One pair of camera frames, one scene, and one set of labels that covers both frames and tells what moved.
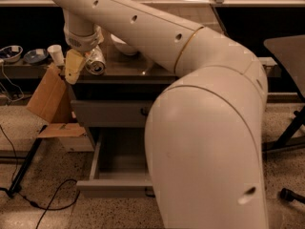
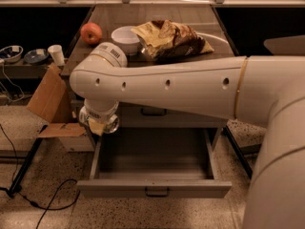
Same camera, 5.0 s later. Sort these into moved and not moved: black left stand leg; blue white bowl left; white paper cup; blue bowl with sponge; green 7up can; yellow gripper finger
Moved: green 7up can; yellow gripper finger
Not moved: blue white bowl left; white paper cup; black left stand leg; blue bowl with sponge
